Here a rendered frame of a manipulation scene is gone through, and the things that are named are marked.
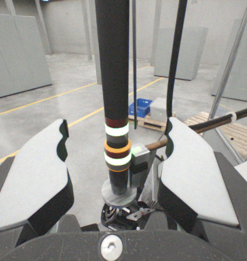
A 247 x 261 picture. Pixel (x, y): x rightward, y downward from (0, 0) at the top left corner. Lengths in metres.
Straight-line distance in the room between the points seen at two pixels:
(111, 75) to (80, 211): 1.92
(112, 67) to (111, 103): 0.04
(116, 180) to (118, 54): 0.20
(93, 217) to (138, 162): 1.72
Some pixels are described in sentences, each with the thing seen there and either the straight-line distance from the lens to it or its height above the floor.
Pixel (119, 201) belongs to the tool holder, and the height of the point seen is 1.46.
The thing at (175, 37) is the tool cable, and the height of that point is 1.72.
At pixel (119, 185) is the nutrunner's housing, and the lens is 0.28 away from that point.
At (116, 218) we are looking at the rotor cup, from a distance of 0.53.
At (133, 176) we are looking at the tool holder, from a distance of 0.28.
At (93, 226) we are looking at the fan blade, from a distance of 0.69.
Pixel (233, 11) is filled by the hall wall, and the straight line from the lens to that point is 12.27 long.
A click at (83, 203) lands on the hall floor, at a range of 2.07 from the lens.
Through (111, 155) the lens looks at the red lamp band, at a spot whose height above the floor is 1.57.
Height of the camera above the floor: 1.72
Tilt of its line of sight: 33 degrees down
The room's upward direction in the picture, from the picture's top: 1 degrees counter-clockwise
